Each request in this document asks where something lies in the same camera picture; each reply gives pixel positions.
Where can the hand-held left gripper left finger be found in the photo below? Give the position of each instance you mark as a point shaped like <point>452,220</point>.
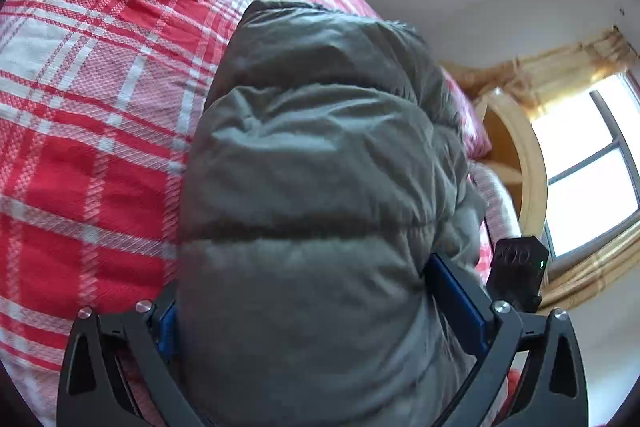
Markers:
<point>167,332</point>

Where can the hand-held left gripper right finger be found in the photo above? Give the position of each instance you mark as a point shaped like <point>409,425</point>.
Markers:
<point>460,302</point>

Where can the grey puffer jacket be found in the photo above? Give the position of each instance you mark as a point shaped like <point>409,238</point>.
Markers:
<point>310,207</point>

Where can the pale pink woven cloth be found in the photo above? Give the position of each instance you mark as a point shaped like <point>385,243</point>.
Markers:
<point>497,207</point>

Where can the yellow wooden headboard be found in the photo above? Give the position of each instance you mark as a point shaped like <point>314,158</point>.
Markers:
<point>530,167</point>

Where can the window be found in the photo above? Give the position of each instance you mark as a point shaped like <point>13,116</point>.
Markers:
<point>575,142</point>

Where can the red patterned pillow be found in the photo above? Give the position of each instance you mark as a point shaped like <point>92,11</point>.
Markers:
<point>470,122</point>

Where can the yellow floral curtain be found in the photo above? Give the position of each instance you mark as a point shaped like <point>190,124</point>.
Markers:
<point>565,72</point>

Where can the red plaid bed sheet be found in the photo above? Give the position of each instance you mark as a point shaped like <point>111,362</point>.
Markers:
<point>100,132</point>

